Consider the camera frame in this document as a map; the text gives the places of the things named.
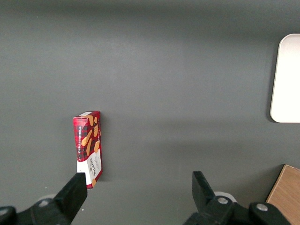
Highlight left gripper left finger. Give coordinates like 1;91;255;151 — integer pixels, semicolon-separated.
0;172;88;225

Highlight wooden two-drawer cabinet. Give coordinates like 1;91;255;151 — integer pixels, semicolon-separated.
265;164;300;225

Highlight beige rectangular tray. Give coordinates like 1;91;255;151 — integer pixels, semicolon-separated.
269;33;300;123

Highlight red tartan shortbread box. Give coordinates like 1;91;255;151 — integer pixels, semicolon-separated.
72;111;103;190

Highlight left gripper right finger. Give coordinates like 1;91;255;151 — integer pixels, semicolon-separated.
182;171;291;225

